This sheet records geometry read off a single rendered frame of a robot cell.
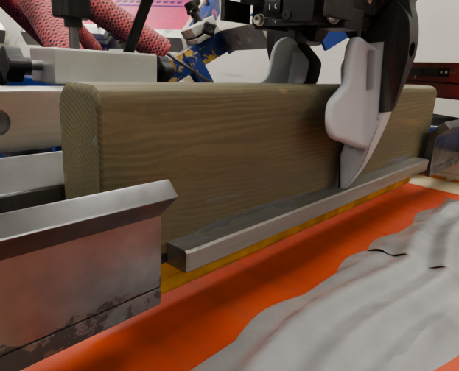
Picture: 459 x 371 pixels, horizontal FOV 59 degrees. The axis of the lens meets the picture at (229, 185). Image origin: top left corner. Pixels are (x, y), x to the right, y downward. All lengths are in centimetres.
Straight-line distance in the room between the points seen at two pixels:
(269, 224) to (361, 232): 12
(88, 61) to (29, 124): 11
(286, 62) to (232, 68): 278
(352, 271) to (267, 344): 9
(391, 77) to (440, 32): 210
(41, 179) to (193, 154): 6
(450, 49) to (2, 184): 225
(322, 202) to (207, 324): 10
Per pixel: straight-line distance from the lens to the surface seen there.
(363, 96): 26
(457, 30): 234
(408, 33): 26
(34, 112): 38
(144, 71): 50
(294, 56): 29
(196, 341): 19
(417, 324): 21
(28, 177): 18
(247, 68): 296
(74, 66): 45
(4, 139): 38
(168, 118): 16
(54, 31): 70
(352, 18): 23
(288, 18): 22
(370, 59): 26
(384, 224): 34
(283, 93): 22
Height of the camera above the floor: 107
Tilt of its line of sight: 17 degrees down
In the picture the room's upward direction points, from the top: 3 degrees clockwise
